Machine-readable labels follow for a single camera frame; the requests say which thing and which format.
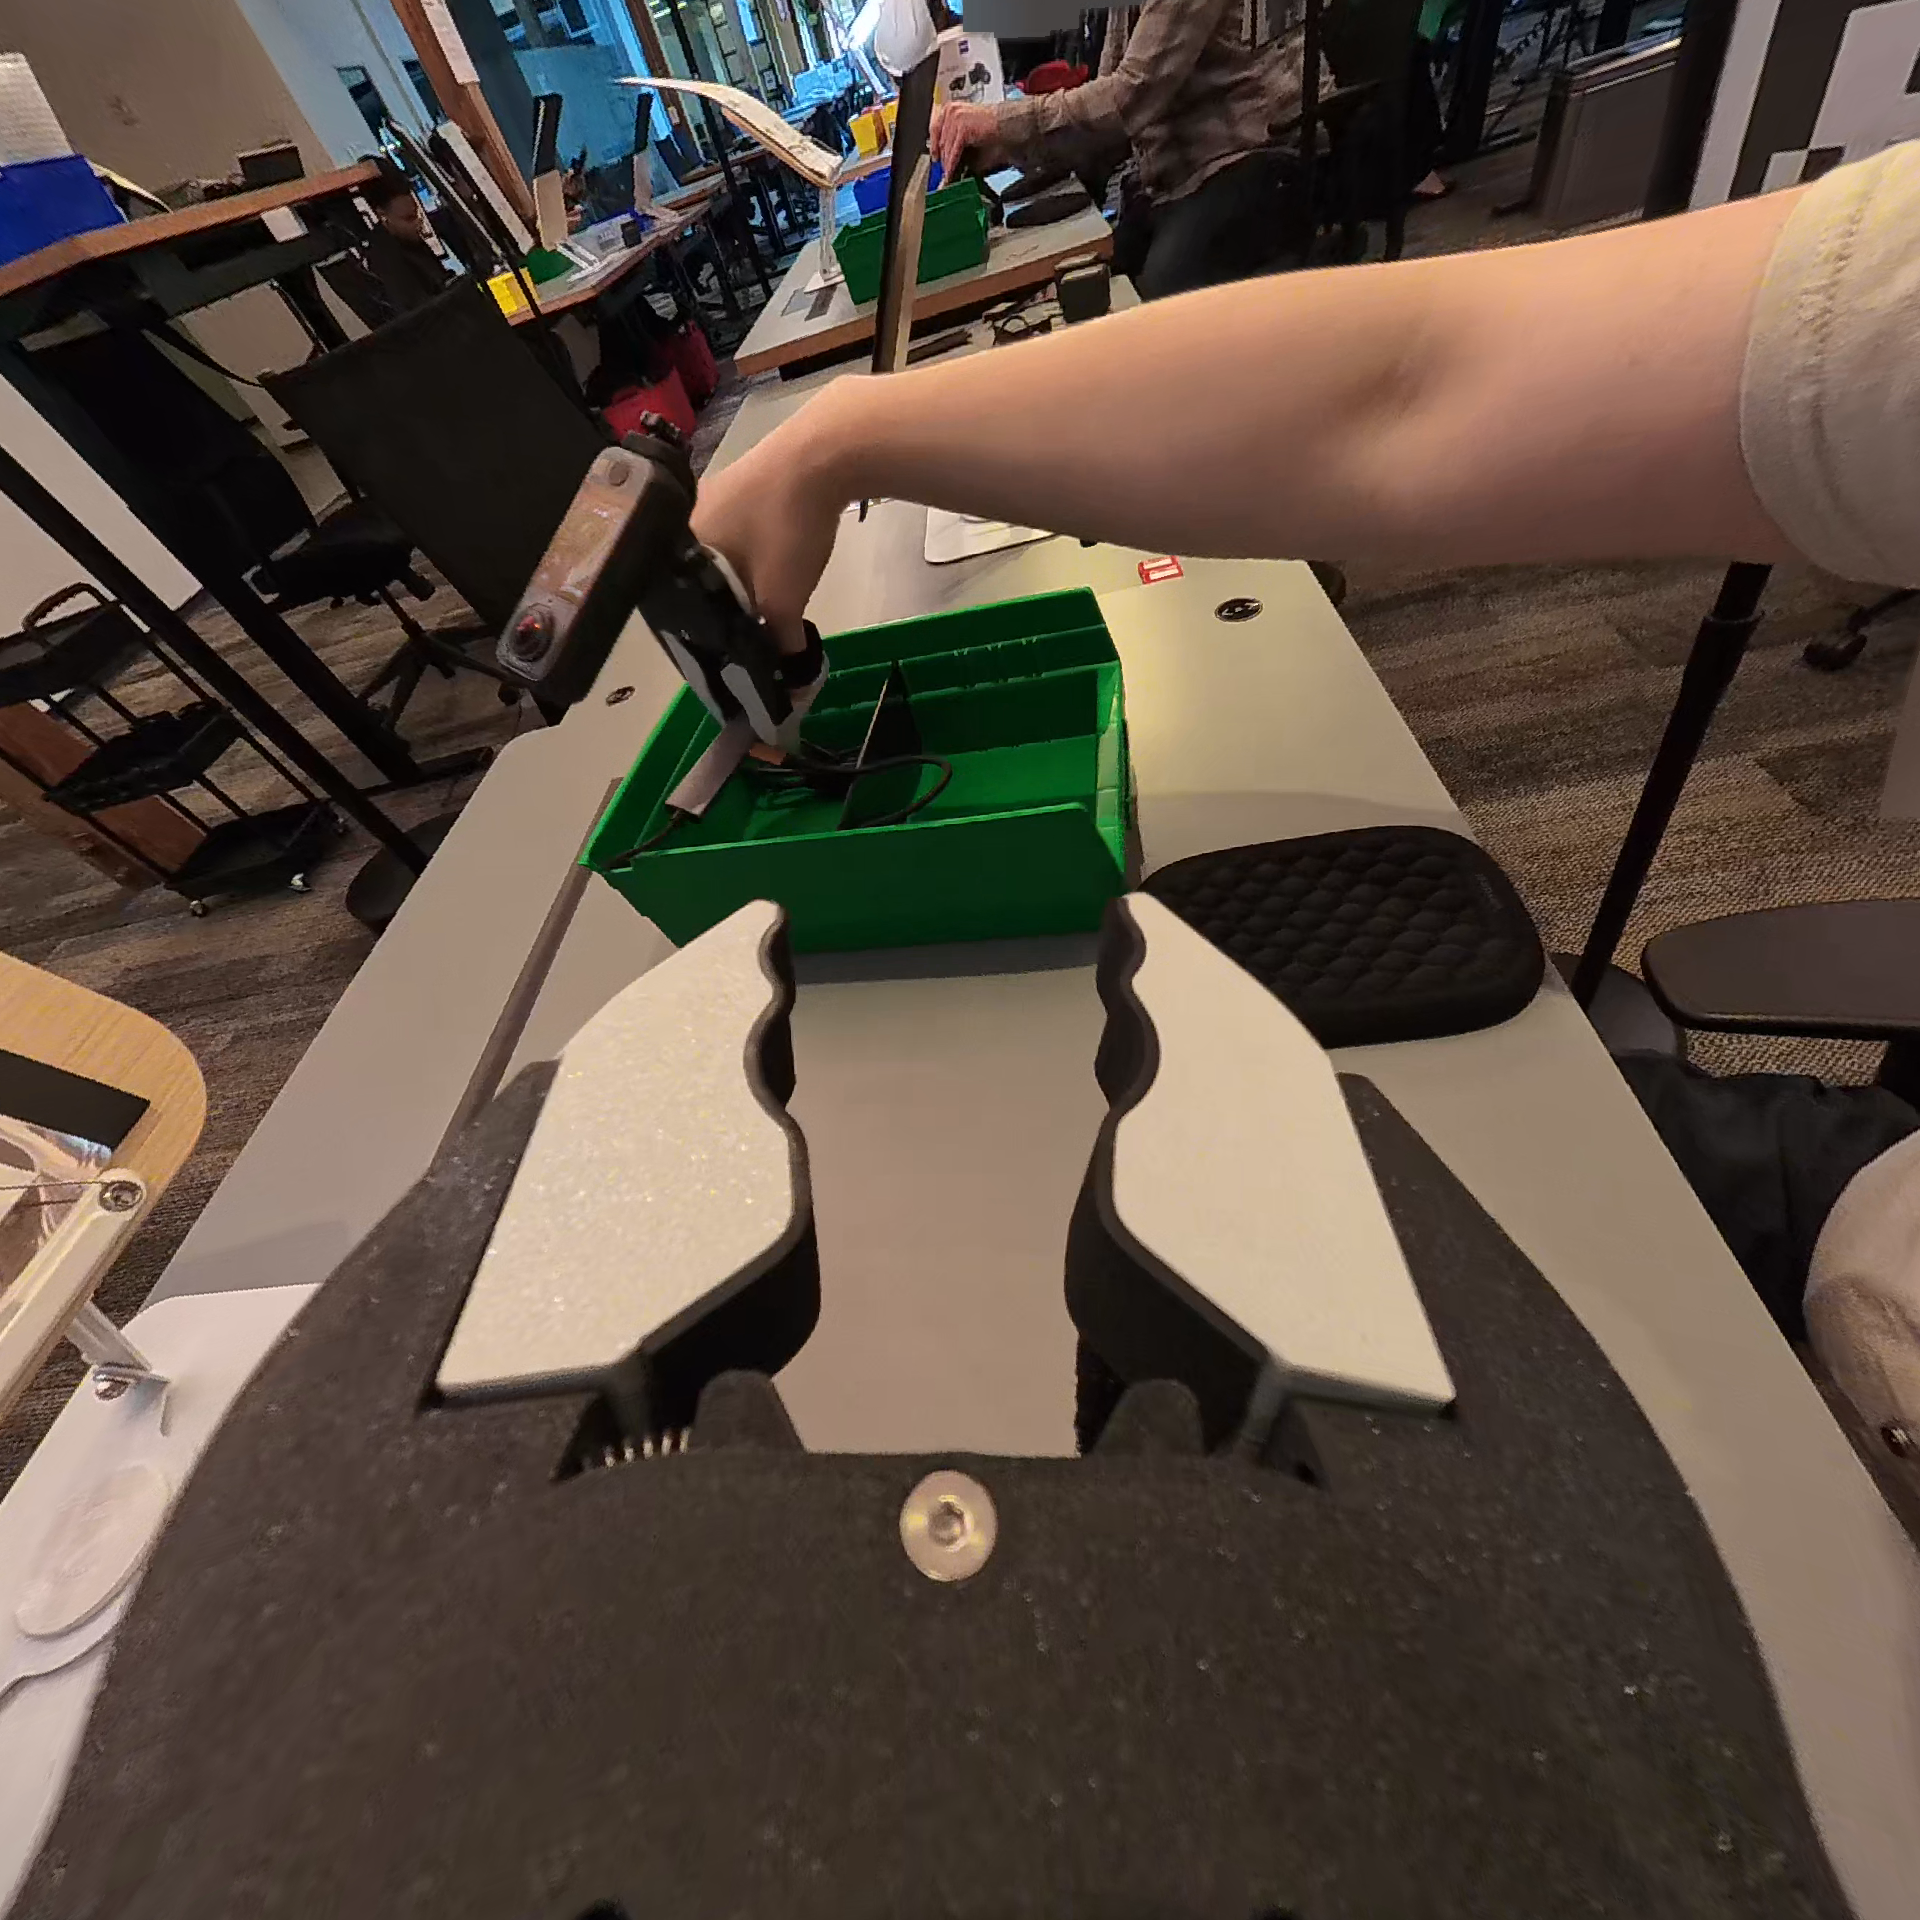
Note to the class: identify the black office chair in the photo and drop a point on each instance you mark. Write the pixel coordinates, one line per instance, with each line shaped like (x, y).
(435, 434)

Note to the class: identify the person's right hand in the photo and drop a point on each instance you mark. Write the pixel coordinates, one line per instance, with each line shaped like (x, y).
(795, 495)

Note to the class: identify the black chair armrest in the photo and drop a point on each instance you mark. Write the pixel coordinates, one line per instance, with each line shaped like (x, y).
(1786, 960)

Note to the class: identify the wooden standing desk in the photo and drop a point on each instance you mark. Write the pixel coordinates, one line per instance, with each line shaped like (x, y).
(149, 240)

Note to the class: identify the rounded wooden table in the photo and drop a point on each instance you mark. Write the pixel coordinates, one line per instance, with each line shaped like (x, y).
(105, 1037)

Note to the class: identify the person's pale trousers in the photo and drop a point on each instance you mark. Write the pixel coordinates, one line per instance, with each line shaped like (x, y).
(1868, 1320)

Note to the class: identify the dark bag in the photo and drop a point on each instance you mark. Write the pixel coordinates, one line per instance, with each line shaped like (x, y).
(1756, 1172)

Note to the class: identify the green plastic bin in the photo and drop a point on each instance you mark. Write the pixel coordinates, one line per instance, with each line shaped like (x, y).
(901, 886)

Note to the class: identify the yellow box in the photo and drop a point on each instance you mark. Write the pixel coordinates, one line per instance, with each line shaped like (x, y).
(512, 293)

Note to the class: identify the black rolling cart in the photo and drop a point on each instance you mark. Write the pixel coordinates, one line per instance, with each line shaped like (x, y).
(180, 780)

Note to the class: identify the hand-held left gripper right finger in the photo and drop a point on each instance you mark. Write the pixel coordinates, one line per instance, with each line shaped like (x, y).
(1244, 1184)

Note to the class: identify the black bin divider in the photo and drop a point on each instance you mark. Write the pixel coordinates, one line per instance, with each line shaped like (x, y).
(888, 764)

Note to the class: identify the black metal pole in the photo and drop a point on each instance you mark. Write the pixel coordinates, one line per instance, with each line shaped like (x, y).
(1680, 750)

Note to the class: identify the red bag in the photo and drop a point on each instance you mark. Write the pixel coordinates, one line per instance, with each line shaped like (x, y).
(647, 405)

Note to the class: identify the person's right forearm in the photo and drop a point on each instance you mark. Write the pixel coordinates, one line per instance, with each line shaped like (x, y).
(1349, 405)

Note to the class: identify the blue storage bin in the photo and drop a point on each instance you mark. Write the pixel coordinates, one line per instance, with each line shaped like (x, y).
(52, 201)

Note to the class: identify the green storage bin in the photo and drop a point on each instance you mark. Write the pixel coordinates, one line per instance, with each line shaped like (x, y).
(914, 240)

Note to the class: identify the black quilted wrist pad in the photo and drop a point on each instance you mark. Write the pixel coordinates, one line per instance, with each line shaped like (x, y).
(1349, 932)

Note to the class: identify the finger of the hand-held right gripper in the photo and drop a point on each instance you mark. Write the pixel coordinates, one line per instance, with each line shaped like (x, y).
(715, 774)

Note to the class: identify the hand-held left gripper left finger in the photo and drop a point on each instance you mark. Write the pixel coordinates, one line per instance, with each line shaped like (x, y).
(645, 1184)

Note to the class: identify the white stand base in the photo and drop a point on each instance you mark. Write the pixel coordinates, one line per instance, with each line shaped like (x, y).
(105, 1470)

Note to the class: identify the pale shirt sleeve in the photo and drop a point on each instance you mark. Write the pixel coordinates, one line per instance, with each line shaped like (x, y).
(1837, 376)

